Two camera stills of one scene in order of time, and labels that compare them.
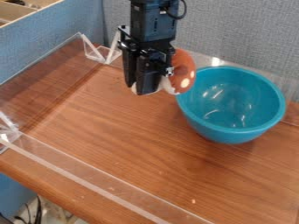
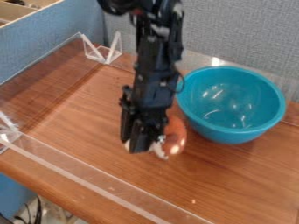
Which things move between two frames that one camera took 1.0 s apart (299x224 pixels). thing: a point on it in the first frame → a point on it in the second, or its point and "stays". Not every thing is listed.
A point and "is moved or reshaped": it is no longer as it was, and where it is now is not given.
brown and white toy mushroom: (182, 75) is moved or reshaped
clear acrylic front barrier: (98, 180) stays
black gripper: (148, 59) → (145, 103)
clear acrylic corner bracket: (101, 54) stays
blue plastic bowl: (233, 104) stays
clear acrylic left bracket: (10, 132) stays
